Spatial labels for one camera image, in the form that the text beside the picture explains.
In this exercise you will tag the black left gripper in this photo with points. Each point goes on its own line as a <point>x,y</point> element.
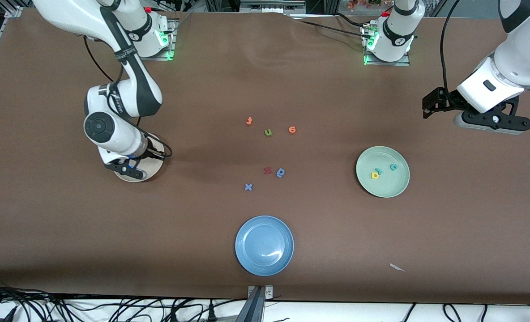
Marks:
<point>447,102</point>

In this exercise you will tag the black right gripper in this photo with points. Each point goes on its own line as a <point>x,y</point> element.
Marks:
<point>154,150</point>

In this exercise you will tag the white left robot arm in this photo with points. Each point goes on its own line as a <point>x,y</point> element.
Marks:
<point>520,58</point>

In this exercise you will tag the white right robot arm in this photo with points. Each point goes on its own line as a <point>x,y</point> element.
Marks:
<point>113,134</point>

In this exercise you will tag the beige brown plate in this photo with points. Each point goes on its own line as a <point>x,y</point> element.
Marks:
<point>151,169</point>

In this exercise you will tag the green plate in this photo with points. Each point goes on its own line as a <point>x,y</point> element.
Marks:
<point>382,179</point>

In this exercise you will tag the red foam letter w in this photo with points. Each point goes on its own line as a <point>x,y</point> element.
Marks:
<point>267,171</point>

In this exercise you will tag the red orange flower decoration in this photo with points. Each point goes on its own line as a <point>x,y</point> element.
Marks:
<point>363,4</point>

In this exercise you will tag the blue letter q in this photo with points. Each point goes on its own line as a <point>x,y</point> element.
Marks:
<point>279,174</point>

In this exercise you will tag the blue plate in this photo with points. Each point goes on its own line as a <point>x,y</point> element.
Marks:
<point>264,245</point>

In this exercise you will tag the white paper scrap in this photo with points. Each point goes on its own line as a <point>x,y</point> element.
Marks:
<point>396,267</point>

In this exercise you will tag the brown table cover sheet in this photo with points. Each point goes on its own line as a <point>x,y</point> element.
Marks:
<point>336,246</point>

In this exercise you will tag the grey metal equipment box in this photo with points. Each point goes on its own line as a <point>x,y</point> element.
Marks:
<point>271,5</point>

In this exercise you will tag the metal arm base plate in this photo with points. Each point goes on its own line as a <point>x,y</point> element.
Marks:
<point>172,44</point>
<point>406,60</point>

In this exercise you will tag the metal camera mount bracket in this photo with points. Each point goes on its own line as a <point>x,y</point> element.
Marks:
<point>254,304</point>

